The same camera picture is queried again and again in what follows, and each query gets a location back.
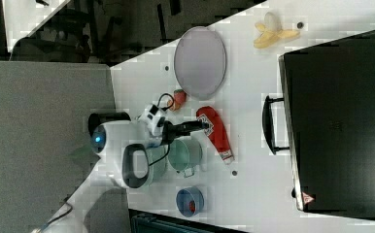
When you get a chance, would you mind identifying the green strainer basket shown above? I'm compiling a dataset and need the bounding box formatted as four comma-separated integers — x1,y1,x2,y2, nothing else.
144,147,167,186

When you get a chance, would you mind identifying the orange slice toy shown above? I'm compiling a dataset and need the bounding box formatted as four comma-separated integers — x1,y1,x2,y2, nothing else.
167,100,176,112

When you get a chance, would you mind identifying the red strawberry in blue cup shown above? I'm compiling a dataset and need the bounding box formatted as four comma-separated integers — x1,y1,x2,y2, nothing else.
188,201,196,213

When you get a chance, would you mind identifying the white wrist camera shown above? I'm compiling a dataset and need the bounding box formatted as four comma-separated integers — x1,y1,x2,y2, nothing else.
138,104,166,136

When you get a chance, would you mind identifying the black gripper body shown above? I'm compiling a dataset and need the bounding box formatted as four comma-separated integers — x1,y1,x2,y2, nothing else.
161,121,189,145

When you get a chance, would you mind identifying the black camera cable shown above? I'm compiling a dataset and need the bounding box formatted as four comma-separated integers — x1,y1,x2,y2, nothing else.
148,92,176,168

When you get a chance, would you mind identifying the blue cup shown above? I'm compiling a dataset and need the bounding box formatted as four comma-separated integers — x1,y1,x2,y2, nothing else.
176,186,204,217

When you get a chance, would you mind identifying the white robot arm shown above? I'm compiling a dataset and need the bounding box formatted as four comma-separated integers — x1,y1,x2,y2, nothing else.
89,119,209,189

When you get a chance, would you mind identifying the red strawberry toy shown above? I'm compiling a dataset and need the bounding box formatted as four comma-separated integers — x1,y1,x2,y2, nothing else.
174,89,187,105

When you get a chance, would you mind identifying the grey round plate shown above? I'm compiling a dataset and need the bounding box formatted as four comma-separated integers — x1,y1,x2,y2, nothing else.
174,26,227,100

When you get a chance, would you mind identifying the red ketchup bottle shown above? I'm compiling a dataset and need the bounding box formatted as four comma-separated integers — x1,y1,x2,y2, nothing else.
196,106,234,165

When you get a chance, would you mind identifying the green cup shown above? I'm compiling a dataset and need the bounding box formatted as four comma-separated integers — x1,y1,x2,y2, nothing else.
168,139,202,178

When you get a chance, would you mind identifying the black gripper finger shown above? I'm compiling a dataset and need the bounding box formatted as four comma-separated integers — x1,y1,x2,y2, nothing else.
183,120,209,132

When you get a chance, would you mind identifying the silver toaster oven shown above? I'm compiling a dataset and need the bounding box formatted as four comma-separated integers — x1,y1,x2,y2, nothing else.
278,30,375,220

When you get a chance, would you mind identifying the peeled banana toy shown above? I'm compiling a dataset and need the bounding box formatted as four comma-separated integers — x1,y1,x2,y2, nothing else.
254,12,300,49

